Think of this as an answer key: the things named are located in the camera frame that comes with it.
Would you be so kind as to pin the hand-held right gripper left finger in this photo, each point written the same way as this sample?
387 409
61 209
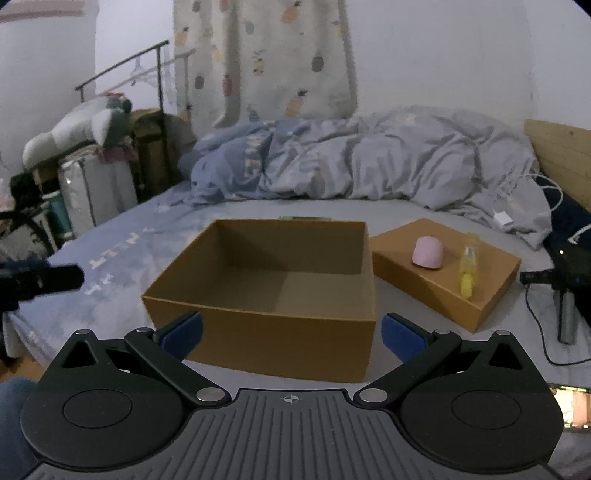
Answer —
184 330

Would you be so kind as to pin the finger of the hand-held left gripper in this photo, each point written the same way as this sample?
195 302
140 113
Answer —
53 279

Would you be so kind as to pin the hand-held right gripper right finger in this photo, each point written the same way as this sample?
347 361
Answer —
400 334

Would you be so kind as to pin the brown cardboard box lid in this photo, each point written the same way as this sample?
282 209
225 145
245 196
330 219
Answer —
443 286

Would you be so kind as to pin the pink rounded cap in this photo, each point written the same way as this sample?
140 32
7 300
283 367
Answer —
427 252

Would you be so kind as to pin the small yellow bottle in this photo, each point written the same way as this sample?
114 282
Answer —
467 270

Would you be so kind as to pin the brown cardboard box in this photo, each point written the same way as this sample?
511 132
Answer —
295 332

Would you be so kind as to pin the black bag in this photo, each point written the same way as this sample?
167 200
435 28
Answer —
25 217

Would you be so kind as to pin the light blue printed bed sheet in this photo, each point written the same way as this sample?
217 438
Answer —
124 249

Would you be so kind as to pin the person's leg in jeans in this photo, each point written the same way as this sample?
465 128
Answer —
16 429

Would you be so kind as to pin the green flat item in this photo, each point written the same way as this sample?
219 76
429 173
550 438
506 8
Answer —
304 218

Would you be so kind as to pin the white charger plug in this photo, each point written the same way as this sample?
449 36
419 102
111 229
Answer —
502 218

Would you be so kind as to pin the white and grey plush toy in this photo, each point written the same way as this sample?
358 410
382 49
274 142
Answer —
78 124

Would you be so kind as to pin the brown cabinet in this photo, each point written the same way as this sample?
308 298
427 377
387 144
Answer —
157 152

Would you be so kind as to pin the grey crumpled duvet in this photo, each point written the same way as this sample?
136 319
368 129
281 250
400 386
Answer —
360 157

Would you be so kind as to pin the printed carton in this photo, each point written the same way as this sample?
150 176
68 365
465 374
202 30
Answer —
572 406

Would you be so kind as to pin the dark blue printed garment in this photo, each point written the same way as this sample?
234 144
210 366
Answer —
570 221

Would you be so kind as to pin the black clothes rack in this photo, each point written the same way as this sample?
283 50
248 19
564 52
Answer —
138 64

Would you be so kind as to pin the wooden headboard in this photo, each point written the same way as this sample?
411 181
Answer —
561 157

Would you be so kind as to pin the pineapple print curtain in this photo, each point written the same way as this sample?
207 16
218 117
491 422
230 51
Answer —
272 55

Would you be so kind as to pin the black camera on grey tripod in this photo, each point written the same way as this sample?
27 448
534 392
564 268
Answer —
561 295

